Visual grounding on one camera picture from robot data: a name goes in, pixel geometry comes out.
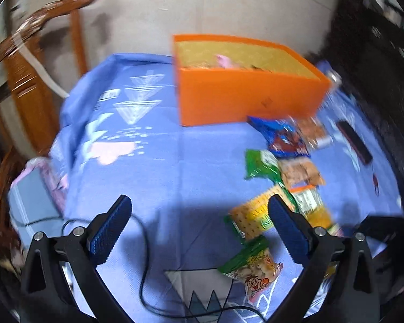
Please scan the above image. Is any carved wooden chair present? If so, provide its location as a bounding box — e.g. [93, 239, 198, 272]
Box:
[0, 0, 103, 243]

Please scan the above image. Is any dark blue cookie packet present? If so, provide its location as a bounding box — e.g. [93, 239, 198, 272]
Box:
[247, 115, 311, 158]

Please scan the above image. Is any blue printed blanket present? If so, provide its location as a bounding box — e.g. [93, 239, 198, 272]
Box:
[7, 52, 404, 323]

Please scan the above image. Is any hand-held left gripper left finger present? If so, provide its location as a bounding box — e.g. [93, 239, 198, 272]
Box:
[20, 194, 133, 323]

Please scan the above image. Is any orange-white snack packet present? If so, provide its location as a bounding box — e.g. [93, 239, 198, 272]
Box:
[290, 188, 325, 216]

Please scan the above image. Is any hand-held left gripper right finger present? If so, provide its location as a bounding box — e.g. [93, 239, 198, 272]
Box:
[267, 194, 382, 323]

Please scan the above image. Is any cartoon child snack packet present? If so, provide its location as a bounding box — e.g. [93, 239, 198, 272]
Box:
[217, 237, 285, 306]

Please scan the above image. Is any black cable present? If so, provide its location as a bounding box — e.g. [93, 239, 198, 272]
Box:
[10, 218, 267, 323]

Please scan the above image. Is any dark carved wooden furniture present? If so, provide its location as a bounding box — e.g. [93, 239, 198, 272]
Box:
[318, 0, 404, 162]

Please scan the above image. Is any orange edged bread packet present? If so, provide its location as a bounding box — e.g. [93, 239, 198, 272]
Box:
[279, 157, 326, 189]

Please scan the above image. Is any green yellow cracker packet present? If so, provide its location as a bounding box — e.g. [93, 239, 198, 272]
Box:
[223, 184, 299, 242]

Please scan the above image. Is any yellow snack packet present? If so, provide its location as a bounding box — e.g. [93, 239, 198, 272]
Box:
[308, 207, 344, 238]

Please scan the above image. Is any orange cardboard box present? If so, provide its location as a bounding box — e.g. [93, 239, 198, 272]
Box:
[173, 34, 333, 127]

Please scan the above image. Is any clear meat floss bread packet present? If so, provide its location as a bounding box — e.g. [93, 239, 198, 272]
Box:
[295, 117, 332, 149]

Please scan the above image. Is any pink snack packet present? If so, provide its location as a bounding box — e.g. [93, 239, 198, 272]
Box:
[215, 55, 238, 70]

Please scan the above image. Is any green snack packet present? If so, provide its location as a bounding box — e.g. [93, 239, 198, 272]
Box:
[243, 149, 281, 189]

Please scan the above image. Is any pink blue folded cloth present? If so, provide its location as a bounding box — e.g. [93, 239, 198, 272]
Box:
[7, 156, 69, 233]

